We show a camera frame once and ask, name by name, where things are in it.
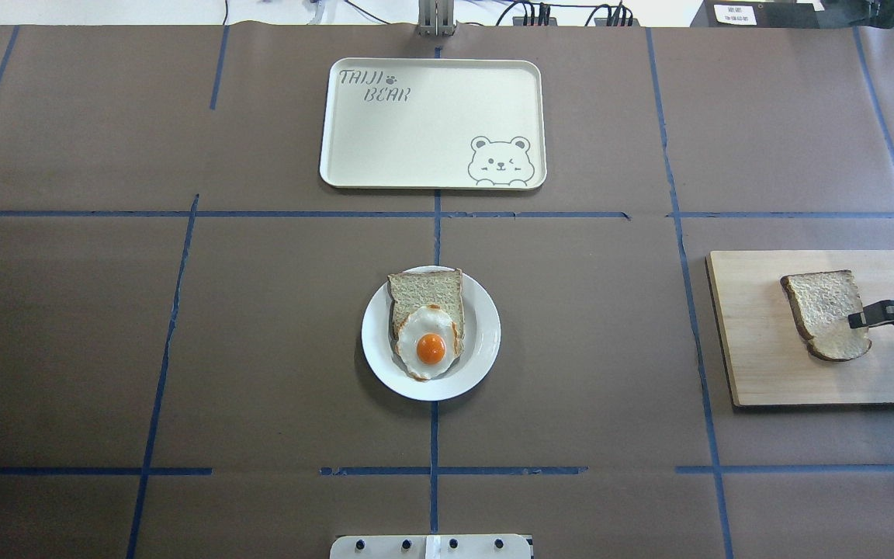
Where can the bread slice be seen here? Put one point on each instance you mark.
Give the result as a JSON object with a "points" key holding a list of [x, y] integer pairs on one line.
{"points": [[411, 290], [820, 304]]}

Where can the white round plate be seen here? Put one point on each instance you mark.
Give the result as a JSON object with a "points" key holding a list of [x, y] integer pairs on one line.
{"points": [[481, 343]]}

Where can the bread slice on plate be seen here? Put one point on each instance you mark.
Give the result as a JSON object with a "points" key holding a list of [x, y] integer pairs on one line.
{"points": [[411, 290]]}

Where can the wooden cutting board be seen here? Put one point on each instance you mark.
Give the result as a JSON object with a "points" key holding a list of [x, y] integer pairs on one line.
{"points": [[767, 362]]}

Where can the black power strip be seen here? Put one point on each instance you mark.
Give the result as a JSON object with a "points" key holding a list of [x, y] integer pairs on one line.
{"points": [[543, 14]]}

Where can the fried egg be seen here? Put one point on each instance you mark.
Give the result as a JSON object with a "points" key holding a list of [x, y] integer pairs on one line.
{"points": [[428, 344]]}

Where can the cream bear tray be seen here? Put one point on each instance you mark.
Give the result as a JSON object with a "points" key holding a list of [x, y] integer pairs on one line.
{"points": [[434, 124]]}

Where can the aluminium frame post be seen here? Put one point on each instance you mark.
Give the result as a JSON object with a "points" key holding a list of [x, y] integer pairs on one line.
{"points": [[436, 18]]}

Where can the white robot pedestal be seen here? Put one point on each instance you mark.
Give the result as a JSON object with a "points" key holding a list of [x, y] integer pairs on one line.
{"points": [[487, 545]]}

